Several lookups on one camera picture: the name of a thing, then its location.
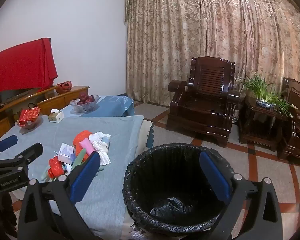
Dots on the dark red apple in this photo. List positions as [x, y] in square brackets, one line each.
[83, 97]
[90, 99]

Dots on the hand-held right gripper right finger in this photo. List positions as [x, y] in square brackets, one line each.
[215, 177]

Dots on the red cloth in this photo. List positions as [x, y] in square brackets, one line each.
[20, 67]

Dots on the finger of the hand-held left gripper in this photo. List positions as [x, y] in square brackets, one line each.
[27, 153]
[6, 142]

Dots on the floral beige curtain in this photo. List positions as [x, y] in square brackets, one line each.
[190, 30]

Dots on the crumpled white tissue paper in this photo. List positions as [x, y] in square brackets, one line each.
[100, 146]

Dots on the pale blue packet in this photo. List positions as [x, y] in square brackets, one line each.
[106, 138]

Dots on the dark wooden side table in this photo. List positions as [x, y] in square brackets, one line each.
[260, 130]

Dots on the person's left hand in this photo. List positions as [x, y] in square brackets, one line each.
[2, 215]

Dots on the black television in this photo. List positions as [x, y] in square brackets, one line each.
[10, 96]

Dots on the white tissue box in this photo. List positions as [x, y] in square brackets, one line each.
[56, 116]

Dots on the dark wooden armchair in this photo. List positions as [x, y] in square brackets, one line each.
[202, 110]
[297, 135]

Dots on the red crumpled wrapper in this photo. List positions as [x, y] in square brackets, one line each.
[55, 166]

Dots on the green plant in porcelain pot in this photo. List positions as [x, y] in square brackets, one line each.
[265, 97]

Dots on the pale green plastic strip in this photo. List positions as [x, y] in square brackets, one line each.
[78, 158]

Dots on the wooden television cabinet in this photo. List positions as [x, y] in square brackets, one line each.
[62, 100]

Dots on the orange foam net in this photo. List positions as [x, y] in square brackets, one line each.
[83, 135]

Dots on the glass fruit bowl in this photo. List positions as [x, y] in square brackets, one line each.
[86, 107]

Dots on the white paper leaflet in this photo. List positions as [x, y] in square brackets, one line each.
[64, 152]

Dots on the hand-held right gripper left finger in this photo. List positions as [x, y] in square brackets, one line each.
[86, 177]

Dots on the grey-blue table cloth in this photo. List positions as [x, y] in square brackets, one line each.
[65, 130]

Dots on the black lined trash bin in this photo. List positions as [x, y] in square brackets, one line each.
[180, 217]

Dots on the small glass dish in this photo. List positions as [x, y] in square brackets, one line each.
[30, 126]

